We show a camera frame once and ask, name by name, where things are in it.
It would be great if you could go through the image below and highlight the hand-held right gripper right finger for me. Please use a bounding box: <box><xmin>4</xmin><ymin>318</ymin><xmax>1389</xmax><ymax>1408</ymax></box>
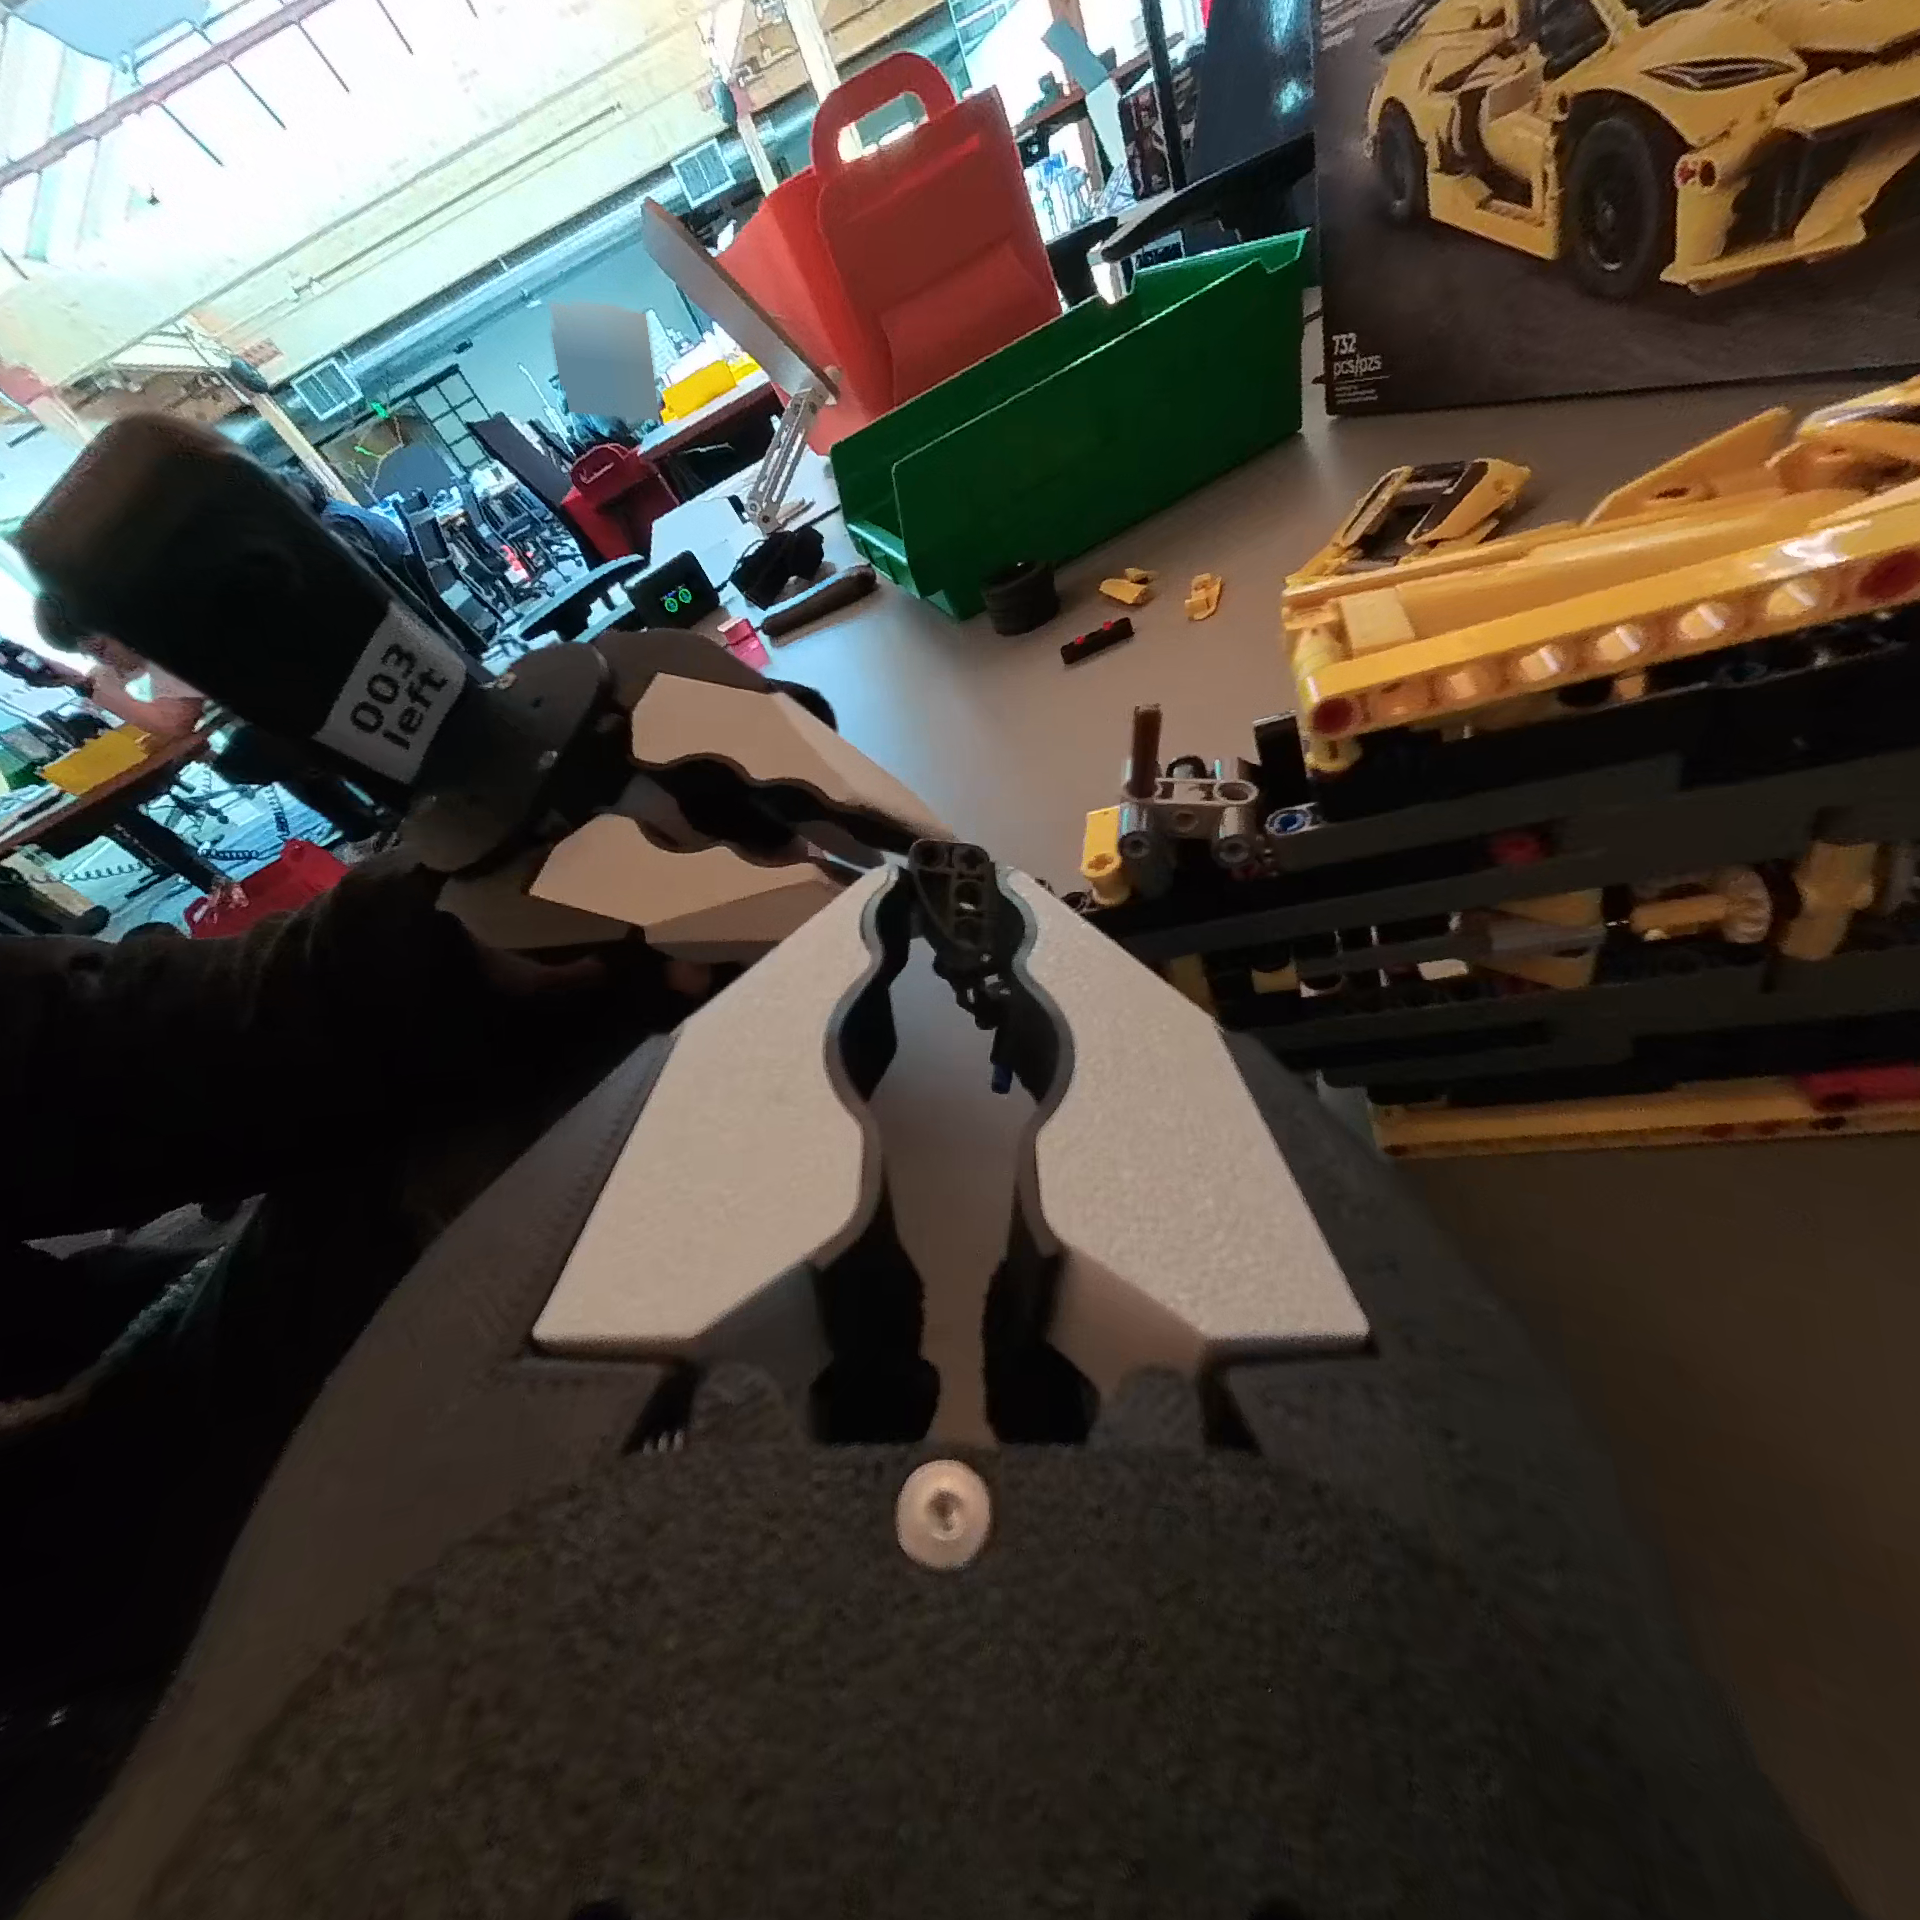
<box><xmin>982</xmin><ymin>871</ymin><xmax>1373</xmax><ymax>1443</ymax></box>

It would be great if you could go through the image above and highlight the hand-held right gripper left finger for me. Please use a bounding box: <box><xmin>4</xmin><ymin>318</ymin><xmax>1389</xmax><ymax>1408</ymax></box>
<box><xmin>532</xmin><ymin>867</ymin><xmax>944</xmax><ymax>1443</ymax></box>

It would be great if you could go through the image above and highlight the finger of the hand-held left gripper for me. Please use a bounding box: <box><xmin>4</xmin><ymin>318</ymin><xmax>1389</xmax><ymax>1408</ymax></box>
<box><xmin>526</xmin><ymin>809</ymin><xmax>857</xmax><ymax>964</ymax></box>
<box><xmin>627</xmin><ymin>670</ymin><xmax>961</xmax><ymax>876</ymax></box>

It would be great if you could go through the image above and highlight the black grey brick assembly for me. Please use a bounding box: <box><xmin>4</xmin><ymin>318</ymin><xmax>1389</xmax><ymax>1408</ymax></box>
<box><xmin>896</xmin><ymin>840</ymin><xmax>1040</xmax><ymax>1096</ymax></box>

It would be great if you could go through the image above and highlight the yellow toy brick car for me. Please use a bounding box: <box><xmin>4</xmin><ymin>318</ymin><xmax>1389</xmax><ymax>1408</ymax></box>
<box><xmin>1071</xmin><ymin>382</ymin><xmax>1920</xmax><ymax>1158</ymax></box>

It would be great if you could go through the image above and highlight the person's left forearm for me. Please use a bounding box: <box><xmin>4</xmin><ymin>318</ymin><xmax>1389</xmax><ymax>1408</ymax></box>
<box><xmin>0</xmin><ymin>863</ymin><xmax>676</xmax><ymax>1249</ymax></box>

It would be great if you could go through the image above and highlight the red chair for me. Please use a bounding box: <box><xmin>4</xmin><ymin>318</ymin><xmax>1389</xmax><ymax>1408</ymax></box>
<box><xmin>563</xmin><ymin>442</ymin><xmax>670</xmax><ymax>561</ymax></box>

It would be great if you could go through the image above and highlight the red bag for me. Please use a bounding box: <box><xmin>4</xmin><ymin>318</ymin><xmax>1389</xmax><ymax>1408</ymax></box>
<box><xmin>188</xmin><ymin>836</ymin><xmax>349</xmax><ymax>939</ymax></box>

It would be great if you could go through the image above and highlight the metal laptop stand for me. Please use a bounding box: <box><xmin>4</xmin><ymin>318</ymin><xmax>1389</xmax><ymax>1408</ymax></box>
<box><xmin>643</xmin><ymin>194</ymin><xmax>841</xmax><ymax>535</ymax></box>

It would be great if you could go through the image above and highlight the green plastic bin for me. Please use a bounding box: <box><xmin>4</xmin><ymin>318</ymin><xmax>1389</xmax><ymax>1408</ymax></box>
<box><xmin>830</xmin><ymin>228</ymin><xmax>1313</xmax><ymax>620</ymax></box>

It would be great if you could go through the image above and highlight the red plastic bin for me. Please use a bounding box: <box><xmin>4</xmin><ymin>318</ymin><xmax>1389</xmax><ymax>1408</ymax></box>
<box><xmin>719</xmin><ymin>52</ymin><xmax>1068</xmax><ymax>452</ymax></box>

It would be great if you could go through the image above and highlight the person's black jacket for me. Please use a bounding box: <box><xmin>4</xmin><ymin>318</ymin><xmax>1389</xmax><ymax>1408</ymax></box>
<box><xmin>0</xmin><ymin>1201</ymin><xmax>301</xmax><ymax>1443</ymax></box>

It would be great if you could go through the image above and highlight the yellow brick car panel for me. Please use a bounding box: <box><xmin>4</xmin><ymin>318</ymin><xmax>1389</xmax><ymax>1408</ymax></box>
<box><xmin>1287</xmin><ymin>457</ymin><xmax>1532</xmax><ymax>586</ymax></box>

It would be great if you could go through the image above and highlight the black mesh office chair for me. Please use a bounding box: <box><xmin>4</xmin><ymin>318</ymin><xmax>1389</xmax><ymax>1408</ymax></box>
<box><xmin>1049</xmin><ymin>0</ymin><xmax>1321</xmax><ymax>302</ymax></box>

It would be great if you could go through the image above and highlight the dark car set box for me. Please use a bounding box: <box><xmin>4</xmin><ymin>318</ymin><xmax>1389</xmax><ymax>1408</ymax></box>
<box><xmin>1311</xmin><ymin>0</ymin><xmax>1920</xmax><ymax>418</ymax></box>

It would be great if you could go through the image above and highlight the dark tool handle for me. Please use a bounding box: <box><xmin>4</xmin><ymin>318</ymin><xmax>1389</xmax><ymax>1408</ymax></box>
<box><xmin>756</xmin><ymin>568</ymin><xmax>879</xmax><ymax>641</ymax></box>

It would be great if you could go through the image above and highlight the black strap bundle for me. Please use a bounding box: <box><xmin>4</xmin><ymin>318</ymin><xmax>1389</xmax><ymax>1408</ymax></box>
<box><xmin>728</xmin><ymin>522</ymin><xmax>830</xmax><ymax>601</ymax></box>

